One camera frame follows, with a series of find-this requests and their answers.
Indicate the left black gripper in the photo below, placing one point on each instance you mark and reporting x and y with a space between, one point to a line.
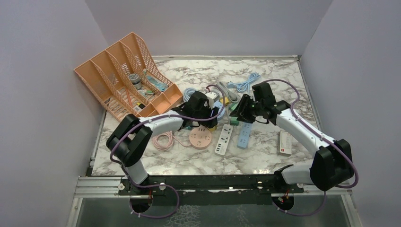
209 124

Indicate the yellow plug adapter upper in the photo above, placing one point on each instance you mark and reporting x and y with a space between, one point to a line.
225 101

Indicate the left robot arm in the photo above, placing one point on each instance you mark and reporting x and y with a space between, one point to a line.
130 138

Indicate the white power strip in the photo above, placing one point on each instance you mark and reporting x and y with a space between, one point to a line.
224 139

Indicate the black mounting rail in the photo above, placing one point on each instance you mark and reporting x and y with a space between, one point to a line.
204 190

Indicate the green plug adapter lower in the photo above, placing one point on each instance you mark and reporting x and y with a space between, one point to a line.
233 121

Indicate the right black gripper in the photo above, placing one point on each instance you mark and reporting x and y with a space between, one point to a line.
241 112

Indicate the blue round power socket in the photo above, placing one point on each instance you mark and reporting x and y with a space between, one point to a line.
221 110

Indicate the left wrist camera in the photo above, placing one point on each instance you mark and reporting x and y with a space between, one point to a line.
213 95

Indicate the pink round power socket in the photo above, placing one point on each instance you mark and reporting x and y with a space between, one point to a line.
200 137

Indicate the blue power strip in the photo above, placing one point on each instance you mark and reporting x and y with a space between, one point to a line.
244 135

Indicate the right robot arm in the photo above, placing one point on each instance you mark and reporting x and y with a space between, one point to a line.
332 159

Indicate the small white red box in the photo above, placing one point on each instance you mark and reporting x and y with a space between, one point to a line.
285 144

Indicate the orange plastic file rack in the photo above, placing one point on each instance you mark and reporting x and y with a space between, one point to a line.
106 76

